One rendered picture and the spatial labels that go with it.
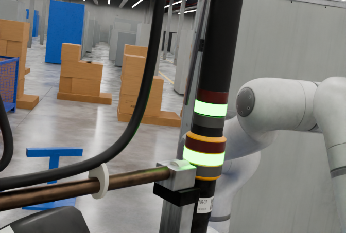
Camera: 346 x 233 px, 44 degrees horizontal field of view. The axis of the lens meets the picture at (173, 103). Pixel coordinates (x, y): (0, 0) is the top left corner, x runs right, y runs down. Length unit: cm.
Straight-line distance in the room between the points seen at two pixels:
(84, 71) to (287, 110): 901
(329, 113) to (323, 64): 183
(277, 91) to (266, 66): 159
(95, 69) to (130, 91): 186
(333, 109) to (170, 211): 35
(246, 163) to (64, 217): 71
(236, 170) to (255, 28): 130
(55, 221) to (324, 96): 45
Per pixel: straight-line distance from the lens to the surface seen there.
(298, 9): 245
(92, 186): 37
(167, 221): 46
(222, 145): 45
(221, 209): 119
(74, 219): 57
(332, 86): 73
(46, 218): 54
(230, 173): 119
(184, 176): 43
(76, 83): 974
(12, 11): 1100
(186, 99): 44
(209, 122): 44
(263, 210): 261
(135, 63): 800
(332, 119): 70
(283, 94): 81
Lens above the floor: 167
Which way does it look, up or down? 9 degrees down
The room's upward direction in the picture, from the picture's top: 8 degrees clockwise
